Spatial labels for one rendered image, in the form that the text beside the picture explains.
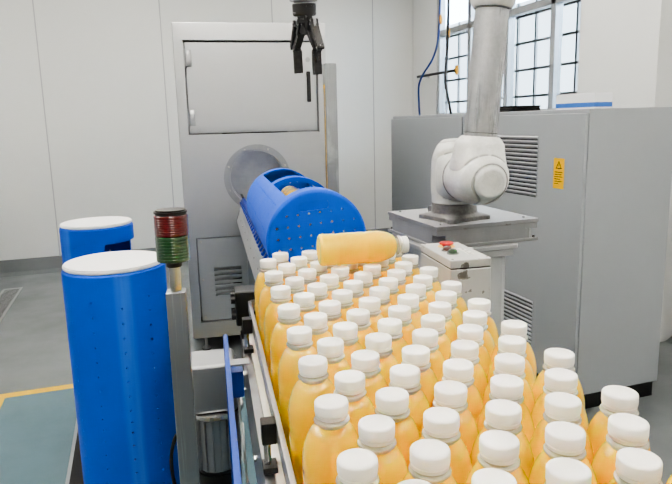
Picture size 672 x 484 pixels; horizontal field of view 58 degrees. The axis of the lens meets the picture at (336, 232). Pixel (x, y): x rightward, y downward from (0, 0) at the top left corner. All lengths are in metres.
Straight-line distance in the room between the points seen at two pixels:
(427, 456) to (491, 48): 1.47
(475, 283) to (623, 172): 1.78
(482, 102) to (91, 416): 1.45
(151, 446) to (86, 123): 5.02
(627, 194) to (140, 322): 2.27
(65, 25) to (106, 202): 1.75
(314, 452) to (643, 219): 2.70
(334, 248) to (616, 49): 3.22
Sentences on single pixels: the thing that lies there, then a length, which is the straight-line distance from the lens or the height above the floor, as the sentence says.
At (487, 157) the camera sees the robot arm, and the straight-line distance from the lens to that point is 1.86.
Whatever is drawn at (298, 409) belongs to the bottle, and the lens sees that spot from 0.83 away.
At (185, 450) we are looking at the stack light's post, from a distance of 1.34.
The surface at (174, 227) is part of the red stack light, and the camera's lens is 1.18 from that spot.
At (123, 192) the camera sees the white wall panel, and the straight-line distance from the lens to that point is 6.67.
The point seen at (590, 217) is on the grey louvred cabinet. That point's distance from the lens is 3.04.
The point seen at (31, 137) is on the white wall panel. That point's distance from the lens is 6.69.
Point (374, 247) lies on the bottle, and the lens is 1.34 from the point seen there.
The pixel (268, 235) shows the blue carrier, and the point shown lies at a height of 1.11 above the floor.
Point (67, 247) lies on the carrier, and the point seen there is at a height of 0.95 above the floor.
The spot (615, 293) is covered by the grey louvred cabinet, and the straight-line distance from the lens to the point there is 3.23.
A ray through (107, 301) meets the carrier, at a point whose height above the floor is 0.95.
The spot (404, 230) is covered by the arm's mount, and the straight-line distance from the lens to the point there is 2.21.
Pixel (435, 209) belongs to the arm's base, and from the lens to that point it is 2.11.
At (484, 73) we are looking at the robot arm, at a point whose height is 1.54.
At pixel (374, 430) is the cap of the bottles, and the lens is 0.66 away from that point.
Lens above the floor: 1.41
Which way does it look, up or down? 10 degrees down
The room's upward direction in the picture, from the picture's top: 1 degrees counter-clockwise
